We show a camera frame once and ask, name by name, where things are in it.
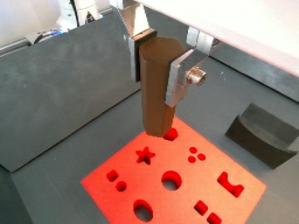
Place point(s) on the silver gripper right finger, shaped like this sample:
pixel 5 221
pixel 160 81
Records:
pixel 186 67

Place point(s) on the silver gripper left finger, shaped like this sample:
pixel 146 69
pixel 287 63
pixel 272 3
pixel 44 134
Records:
pixel 138 32

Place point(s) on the brown hexagonal peg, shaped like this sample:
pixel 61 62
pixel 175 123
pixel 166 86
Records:
pixel 158 52

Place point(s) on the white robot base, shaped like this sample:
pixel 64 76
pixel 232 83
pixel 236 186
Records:
pixel 76 13

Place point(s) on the black curved holder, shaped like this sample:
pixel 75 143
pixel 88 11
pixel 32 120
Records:
pixel 264 135

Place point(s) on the red shape sorting block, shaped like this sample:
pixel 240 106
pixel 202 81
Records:
pixel 174 180

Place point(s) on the aluminium frame rail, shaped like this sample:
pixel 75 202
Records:
pixel 28 21

